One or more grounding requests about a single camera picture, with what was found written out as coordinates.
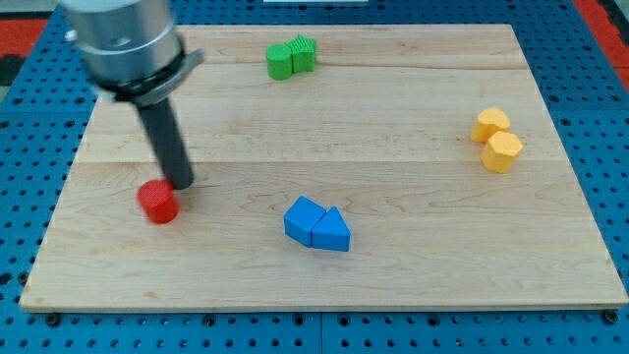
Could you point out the red cylinder block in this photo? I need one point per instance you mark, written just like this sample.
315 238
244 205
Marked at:
158 201

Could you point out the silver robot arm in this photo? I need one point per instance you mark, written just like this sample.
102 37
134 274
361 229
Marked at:
131 48

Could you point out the green star block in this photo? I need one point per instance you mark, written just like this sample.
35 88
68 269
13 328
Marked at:
303 50

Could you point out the wooden board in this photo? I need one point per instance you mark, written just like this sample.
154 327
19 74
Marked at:
381 130

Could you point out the blue cube block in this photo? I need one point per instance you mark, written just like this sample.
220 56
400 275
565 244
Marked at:
300 220

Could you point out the blue triangle block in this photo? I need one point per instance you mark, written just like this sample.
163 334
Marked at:
332 232

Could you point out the green cylinder block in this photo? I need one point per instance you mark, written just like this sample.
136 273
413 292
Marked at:
279 61

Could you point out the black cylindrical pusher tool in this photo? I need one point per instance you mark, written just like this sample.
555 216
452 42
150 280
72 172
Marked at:
161 127

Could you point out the yellow heart block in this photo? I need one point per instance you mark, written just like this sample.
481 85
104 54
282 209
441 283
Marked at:
489 122

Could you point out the yellow hexagon block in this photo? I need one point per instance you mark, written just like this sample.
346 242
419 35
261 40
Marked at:
501 151

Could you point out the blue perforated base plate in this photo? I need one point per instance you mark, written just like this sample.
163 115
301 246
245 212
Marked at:
46 110

